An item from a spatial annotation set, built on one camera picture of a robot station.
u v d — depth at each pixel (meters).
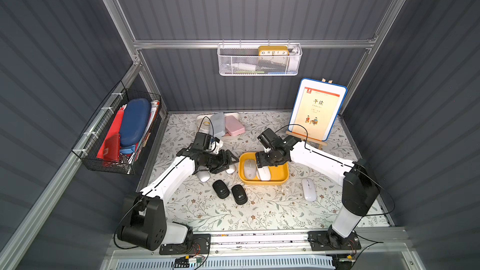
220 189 0.86
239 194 0.84
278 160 0.72
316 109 0.89
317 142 0.96
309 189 0.86
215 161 0.73
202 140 0.68
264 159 0.77
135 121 0.73
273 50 0.87
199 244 0.74
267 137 0.67
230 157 0.75
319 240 0.73
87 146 0.61
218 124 1.05
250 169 0.91
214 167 0.74
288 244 0.75
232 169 0.95
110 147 0.66
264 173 0.91
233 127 1.05
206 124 1.12
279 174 0.93
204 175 0.94
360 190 0.46
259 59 0.89
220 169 0.74
